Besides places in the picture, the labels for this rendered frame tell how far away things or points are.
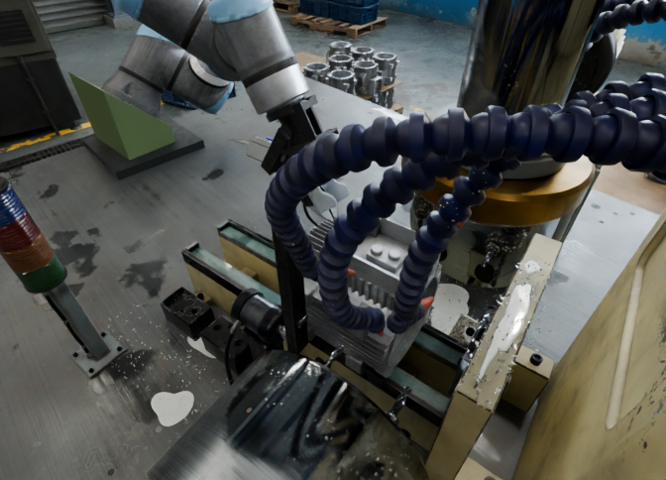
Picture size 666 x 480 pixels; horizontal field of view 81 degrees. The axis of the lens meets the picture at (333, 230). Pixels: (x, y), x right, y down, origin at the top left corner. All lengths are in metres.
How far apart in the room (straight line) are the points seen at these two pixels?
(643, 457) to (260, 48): 0.59
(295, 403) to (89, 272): 0.85
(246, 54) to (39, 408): 0.74
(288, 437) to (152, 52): 1.34
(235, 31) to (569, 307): 0.89
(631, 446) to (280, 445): 0.26
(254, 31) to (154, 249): 0.71
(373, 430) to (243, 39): 0.51
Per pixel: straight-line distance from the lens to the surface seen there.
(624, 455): 0.39
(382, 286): 0.55
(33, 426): 0.95
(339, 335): 0.62
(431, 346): 0.74
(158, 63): 1.53
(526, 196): 0.36
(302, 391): 0.41
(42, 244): 0.76
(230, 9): 0.63
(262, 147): 0.96
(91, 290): 1.12
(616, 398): 0.47
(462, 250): 0.79
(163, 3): 0.73
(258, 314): 0.62
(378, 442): 0.41
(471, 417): 0.47
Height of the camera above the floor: 1.53
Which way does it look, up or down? 41 degrees down
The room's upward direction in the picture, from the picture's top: straight up
